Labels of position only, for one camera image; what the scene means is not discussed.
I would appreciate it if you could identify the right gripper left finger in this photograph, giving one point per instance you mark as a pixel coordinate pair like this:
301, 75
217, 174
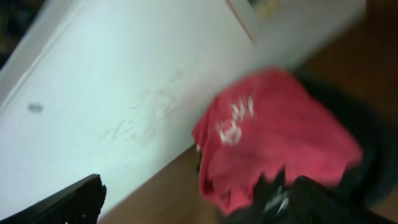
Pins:
79, 203

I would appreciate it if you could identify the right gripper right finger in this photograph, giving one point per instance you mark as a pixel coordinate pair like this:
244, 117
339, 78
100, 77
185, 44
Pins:
312, 203

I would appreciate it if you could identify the red soccer t-shirt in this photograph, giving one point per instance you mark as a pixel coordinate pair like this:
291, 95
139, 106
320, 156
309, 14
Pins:
264, 123

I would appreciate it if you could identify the white wall control panel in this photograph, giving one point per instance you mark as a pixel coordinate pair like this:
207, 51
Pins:
251, 14

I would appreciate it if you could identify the folded black Nike shirt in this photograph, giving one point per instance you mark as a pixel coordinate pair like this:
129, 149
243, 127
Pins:
366, 185

